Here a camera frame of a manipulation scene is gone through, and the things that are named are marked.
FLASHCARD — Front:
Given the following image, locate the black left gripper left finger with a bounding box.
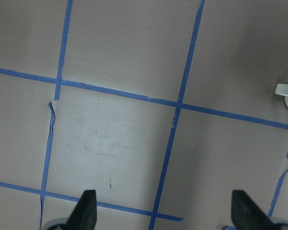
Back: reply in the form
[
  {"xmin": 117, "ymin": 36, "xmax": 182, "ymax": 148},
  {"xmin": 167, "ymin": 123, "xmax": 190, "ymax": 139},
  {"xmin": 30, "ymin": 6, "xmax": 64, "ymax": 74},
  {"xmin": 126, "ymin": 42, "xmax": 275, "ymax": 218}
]
[{"xmin": 63, "ymin": 190, "xmax": 97, "ymax": 230}]

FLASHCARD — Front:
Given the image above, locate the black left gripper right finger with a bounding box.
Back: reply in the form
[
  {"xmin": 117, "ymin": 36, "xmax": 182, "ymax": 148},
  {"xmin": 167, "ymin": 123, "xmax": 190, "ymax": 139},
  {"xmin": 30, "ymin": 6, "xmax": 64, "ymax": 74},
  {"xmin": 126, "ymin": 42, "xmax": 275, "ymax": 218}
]
[{"xmin": 231, "ymin": 190, "xmax": 281, "ymax": 230}]

